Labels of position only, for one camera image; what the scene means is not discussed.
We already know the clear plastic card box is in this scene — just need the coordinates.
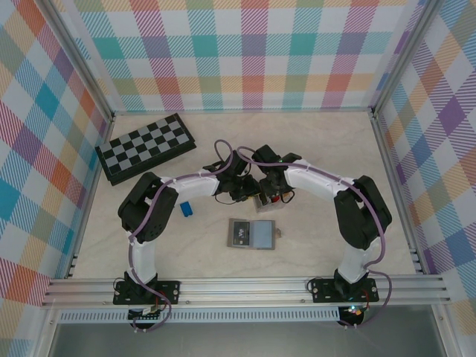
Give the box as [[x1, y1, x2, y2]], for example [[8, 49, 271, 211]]
[[251, 193, 283, 214]]

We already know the black VIP credit card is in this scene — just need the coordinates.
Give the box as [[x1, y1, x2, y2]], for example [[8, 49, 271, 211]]
[[231, 220, 252, 247]]

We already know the light blue card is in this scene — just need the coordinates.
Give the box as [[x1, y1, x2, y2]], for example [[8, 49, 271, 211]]
[[250, 221, 275, 248]]

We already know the grey card holder wallet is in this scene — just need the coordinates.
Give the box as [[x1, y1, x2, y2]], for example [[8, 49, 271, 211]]
[[225, 218, 283, 251]]

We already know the folded black grey chessboard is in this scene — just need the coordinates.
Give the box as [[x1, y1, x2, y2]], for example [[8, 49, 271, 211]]
[[94, 114, 197, 187]]

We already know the small circuit board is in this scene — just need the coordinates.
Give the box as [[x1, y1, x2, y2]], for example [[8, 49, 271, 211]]
[[340, 304, 367, 319], [128, 305, 164, 321]]

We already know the aluminium frame rail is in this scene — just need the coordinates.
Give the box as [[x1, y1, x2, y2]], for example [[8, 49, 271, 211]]
[[111, 106, 376, 117], [65, 117, 115, 280], [370, 111, 427, 275]]

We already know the aluminium mounting rail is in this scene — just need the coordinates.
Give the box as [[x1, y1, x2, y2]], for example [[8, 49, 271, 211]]
[[39, 277, 454, 309]]

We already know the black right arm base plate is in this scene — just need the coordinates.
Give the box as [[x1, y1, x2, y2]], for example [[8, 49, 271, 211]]
[[309, 278, 379, 304]]

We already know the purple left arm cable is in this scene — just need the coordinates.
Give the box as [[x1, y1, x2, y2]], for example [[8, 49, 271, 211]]
[[127, 139, 239, 334]]

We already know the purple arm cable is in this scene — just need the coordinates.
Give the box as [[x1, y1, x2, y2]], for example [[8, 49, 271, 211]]
[[237, 145, 393, 330], [127, 139, 239, 334]]

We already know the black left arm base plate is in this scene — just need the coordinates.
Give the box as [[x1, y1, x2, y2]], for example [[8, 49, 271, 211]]
[[112, 280, 182, 306]]

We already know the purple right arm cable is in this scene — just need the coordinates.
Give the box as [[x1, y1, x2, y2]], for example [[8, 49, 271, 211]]
[[237, 145, 393, 330]]

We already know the perforated white cable duct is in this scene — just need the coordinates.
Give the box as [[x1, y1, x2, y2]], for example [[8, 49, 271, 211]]
[[58, 310, 342, 324]]

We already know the aluminium frame post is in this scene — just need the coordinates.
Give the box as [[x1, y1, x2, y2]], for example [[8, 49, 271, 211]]
[[371, 0, 443, 118], [43, 0, 115, 123]]

